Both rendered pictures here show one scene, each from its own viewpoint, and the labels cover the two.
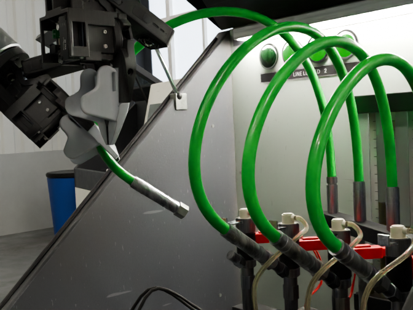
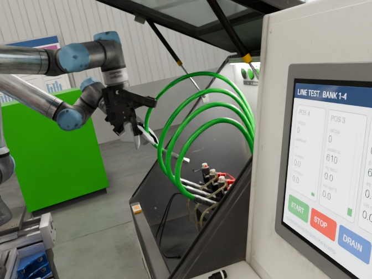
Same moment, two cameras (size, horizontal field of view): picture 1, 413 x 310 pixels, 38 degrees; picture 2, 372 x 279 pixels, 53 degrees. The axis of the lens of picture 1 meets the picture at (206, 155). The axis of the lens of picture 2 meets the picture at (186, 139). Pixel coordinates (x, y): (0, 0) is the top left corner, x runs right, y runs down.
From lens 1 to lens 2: 66 cm
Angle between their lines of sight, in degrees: 29
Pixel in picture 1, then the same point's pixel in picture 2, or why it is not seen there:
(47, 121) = not seen: hidden behind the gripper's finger
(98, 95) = (126, 134)
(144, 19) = (141, 101)
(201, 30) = not seen: outside the picture
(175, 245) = (210, 163)
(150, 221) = (196, 154)
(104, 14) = (122, 106)
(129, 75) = (135, 126)
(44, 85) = not seen: hidden behind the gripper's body
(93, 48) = (119, 119)
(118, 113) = (134, 139)
